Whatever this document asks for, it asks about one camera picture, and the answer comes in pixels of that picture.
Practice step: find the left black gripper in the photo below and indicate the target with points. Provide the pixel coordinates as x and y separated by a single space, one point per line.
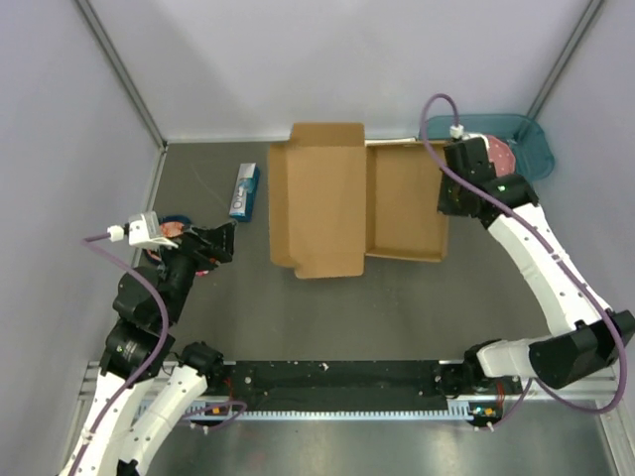
219 245

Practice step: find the brown cardboard box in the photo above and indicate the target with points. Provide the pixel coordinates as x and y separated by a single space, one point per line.
336 199

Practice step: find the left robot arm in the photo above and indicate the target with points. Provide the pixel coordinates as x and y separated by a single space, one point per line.
118 438

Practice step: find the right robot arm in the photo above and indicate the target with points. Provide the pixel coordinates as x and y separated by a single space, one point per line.
579 342

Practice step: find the blue toothpaste box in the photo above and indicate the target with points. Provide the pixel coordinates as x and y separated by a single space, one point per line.
244 193

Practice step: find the blue bowl red inside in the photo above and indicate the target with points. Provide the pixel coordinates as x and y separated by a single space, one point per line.
172 226

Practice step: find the pink dotted plate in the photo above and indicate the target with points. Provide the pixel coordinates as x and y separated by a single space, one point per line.
500 156

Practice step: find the teal plastic bin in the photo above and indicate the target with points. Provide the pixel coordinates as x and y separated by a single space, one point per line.
525 137

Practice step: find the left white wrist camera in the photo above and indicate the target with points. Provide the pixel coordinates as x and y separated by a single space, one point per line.
142 231

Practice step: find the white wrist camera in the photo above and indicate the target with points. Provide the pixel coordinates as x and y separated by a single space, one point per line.
457 132
142 231

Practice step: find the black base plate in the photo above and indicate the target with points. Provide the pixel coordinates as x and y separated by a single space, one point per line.
335 386

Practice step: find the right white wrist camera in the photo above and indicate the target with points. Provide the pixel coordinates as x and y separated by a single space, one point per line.
457 132

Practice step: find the grey slotted cable duct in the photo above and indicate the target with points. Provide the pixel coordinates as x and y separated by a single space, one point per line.
455 411

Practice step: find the aluminium frame rail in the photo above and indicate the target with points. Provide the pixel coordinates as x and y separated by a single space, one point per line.
600 386

